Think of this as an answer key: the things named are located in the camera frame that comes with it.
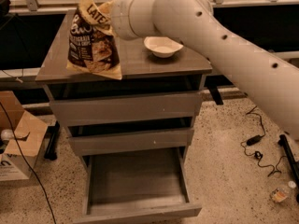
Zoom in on black stand leg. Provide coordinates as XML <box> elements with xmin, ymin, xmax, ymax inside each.
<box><xmin>278</xmin><ymin>133</ymin><xmax>299</xmax><ymax>203</ymax></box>
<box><xmin>44</xmin><ymin>121</ymin><xmax>60</xmax><ymax>161</ymax></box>

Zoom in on grey middle drawer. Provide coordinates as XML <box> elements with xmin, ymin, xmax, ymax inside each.
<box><xmin>69</xmin><ymin>128</ymin><xmax>194</xmax><ymax>156</ymax></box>

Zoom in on black floor cable left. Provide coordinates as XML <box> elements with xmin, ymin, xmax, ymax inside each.
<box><xmin>0</xmin><ymin>102</ymin><xmax>58</xmax><ymax>224</ymax></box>

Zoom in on black power adapter with cable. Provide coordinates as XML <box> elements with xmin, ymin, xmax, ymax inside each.
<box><xmin>240</xmin><ymin>106</ymin><xmax>285</xmax><ymax>177</ymax></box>

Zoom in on grey bottom drawer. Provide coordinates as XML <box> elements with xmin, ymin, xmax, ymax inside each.
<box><xmin>74</xmin><ymin>147</ymin><xmax>201</xmax><ymax>224</ymax></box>

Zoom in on grey drawer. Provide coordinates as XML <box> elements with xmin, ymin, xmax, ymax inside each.
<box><xmin>69</xmin><ymin>128</ymin><xmax>194</xmax><ymax>156</ymax></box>
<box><xmin>74</xmin><ymin>147</ymin><xmax>201</xmax><ymax>224</ymax></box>
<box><xmin>50</xmin><ymin>92</ymin><xmax>201</xmax><ymax>127</ymax></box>

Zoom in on black stand leg left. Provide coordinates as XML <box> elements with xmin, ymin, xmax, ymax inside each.
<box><xmin>44</xmin><ymin>121</ymin><xmax>60</xmax><ymax>161</ymax></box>

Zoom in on cardboard box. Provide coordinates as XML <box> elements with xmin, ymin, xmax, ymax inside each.
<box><xmin>0</xmin><ymin>91</ymin><xmax>48</xmax><ymax>181</ymax></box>

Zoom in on grey drawer cabinet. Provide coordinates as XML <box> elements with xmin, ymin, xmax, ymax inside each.
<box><xmin>35</xmin><ymin>6</ymin><xmax>213</xmax><ymax>224</ymax></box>

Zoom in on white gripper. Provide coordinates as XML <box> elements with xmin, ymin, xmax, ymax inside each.
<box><xmin>98</xmin><ymin>0</ymin><xmax>137</xmax><ymax>40</ymax></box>

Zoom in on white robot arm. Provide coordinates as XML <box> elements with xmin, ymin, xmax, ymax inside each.
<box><xmin>109</xmin><ymin>0</ymin><xmax>299</xmax><ymax>141</ymax></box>

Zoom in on brown chip bag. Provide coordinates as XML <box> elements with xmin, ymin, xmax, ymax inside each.
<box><xmin>67</xmin><ymin>0</ymin><xmax>122</xmax><ymax>80</ymax></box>

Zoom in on black stand leg right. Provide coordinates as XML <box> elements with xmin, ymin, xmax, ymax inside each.
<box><xmin>278</xmin><ymin>133</ymin><xmax>299</xmax><ymax>203</ymax></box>

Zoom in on plastic bottle on floor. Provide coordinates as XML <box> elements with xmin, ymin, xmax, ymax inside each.
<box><xmin>270</xmin><ymin>181</ymin><xmax>297</xmax><ymax>203</ymax></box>

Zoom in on white bowl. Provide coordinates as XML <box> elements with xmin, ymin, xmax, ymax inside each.
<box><xmin>144</xmin><ymin>36</ymin><xmax>183</xmax><ymax>58</ymax></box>

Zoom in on grey top drawer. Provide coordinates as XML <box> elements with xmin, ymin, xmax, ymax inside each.
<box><xmin>50</xmin><ymin>92</ymin><xmax>201</xmax><ymax>127</ymax></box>

